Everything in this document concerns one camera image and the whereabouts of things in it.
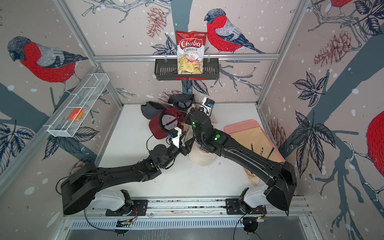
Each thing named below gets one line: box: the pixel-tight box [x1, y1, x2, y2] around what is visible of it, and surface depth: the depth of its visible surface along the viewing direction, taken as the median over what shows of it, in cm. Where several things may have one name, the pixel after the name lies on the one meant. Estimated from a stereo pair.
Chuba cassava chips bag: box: [175, 30, 207, 75], surface depth 87 cm
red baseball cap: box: [149, 108, 185, 140], surface depth 105 cm
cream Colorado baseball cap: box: [184, 131, 217, 167], surface depth 91 cm
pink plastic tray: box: [224, 119, 286, 163], surface depth 106 cm
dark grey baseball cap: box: [141, 101, 174, 120], surface depth 103 cm
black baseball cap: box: [167, 93, 196, 112], surface depth 118 cm
